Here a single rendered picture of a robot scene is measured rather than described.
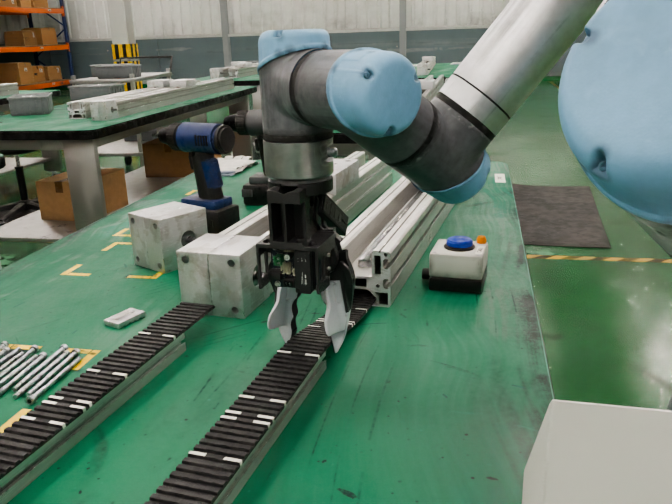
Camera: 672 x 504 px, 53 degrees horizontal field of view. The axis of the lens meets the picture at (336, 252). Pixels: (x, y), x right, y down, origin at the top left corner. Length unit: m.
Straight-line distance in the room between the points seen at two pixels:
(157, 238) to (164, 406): 0.46
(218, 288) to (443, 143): 0.43
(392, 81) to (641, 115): 0.28
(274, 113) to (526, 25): 0.26
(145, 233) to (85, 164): 2.24
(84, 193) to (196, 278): 2.51
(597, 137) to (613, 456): 0.16
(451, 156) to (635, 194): 0.34
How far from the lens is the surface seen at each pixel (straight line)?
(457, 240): 1.04
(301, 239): 0.72
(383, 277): 0.96
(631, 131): 0.36
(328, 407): 0.74
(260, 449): 0.66
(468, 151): 0.69
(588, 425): 0.32
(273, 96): 0.69
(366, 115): 0.59
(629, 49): 0.39
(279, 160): 0.70
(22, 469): 0.69
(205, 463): 0.61
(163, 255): 1.17
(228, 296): 0.96
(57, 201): 4.00
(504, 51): 0.69
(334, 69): 0.61
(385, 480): 0.63
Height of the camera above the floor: 1.16
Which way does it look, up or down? 18 degrees down
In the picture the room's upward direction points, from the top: 2 degrees counter-clockwise
